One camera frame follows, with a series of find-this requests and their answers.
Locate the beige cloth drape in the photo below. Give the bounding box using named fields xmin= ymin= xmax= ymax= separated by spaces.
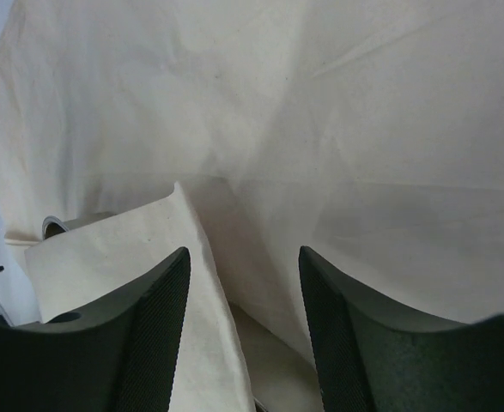
xmin=0 ymin=1 xmax=504 ymax=411

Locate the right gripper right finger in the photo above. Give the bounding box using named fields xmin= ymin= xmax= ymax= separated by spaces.
xmin=299 ymin=246 xmax=492 ymax=411

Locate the stainless steel tray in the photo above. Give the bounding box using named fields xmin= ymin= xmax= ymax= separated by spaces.
xmin=42 ymin=212 xmax=115 ymax=240

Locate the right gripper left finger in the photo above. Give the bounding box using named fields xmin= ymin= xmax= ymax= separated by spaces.
xmin=40 ymin=247 xmax=191 ymax=411

